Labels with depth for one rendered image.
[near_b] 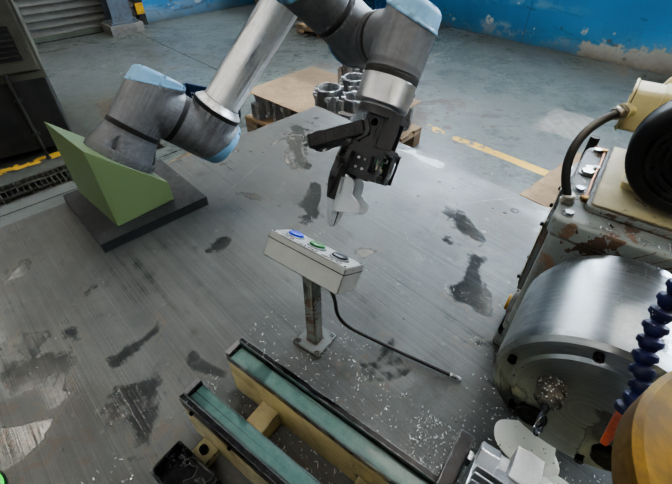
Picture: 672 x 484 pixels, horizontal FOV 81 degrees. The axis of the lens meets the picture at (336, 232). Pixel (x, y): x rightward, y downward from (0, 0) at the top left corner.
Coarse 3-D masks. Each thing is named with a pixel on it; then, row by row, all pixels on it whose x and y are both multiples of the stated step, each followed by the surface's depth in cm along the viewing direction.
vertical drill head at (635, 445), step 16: (656, 384) 24; (640, 400) 23; (656, 400) 23; (624, 416) 24; (640, 416) 22; (656, 416) 22; (624, 432) 22; (640, 432) 21; (656, 432) 21; (624, 448) 22; (640, 448) 21; (656, 448) 21; (624, 464) 21; (640, 464) 20; (656, 464) 20; (624, 480) 21; (640, 480) 20; (656, 480) 19
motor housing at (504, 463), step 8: (504, 456) 46; (472, 464) 49; (504, 464) 46; (472, 472) 42; (480, 472) 41; (488, 472) 41; (496, 472) 43; (504, 472) 45; (464, 480) 51; (472, 480) 40; (480, 480) 40; (488, 480) 40; (496, 480) 40; (504, 480) 42; (512, 480) 43; (544, 480) 43
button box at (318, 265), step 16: (272, 240) 72; (288, 240) 71; (304, 240) 73; (272, 256) 72; (288, 256) 71; (304, 256) 69; (320, 256) 67; (304, 272) 69; (320, 272) 67; (336, 272) 66; (352, 272) 68; (336, 288) 66; (352, 288) 71
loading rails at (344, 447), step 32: (256, 352) 71; (192, 384) 66; (256, 384) 70; (288, 384) 67; (192, 416) 67; (224, 416) 63; (256, 416) 71; (288, 416) 69; (320, 416) 63; (352, 416) 62; (224, 448) 65; (256, 448) 60; (320, 448) 68; (352, 448) 60; (384, 448) 60; (256, 480) 63; (288, 480) 56; (384, 480) 58; (416, 480) 56
